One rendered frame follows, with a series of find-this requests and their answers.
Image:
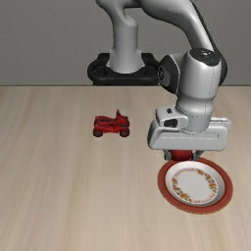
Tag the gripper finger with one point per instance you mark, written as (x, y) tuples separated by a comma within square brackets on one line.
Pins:
[(167, 155), (196, 155)]

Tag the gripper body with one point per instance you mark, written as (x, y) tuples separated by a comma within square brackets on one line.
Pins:
[(186, 137)]

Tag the red tomato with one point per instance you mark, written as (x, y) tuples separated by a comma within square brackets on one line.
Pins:
[(180, 155)]

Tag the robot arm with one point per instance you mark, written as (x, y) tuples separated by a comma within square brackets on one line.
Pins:
[(196, 78)]

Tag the red-rimmed white plate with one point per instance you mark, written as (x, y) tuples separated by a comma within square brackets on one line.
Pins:
[(195, 186)]

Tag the red toy car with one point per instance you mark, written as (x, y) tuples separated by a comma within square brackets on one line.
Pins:
[(111, 125)]

